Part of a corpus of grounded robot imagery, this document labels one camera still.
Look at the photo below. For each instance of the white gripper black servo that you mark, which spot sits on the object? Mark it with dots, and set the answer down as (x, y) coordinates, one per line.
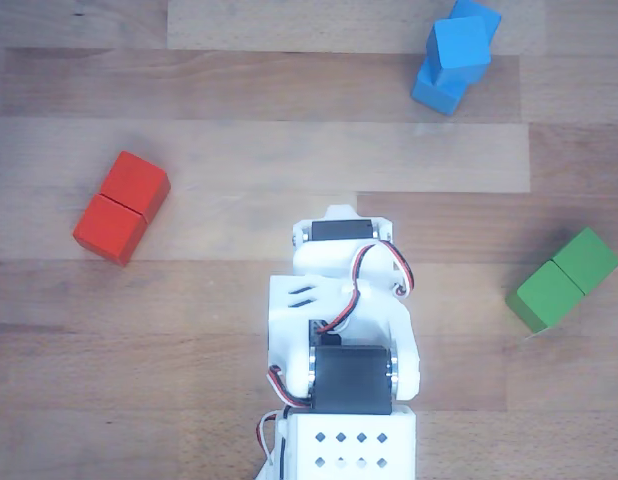
(341, 230)

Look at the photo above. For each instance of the small blue cube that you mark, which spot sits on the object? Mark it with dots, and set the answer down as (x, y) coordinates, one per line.
(459, 42)

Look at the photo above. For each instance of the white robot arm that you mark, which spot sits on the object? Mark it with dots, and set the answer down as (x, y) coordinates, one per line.
(349, 450)

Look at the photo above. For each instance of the long blue block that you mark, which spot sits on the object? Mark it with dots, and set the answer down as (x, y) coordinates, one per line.
(439, 97)

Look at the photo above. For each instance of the long red block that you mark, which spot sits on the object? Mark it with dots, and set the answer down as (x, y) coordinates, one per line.
(119, 210)

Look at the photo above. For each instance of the long green block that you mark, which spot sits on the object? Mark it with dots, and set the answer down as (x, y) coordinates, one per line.
(559, 285)

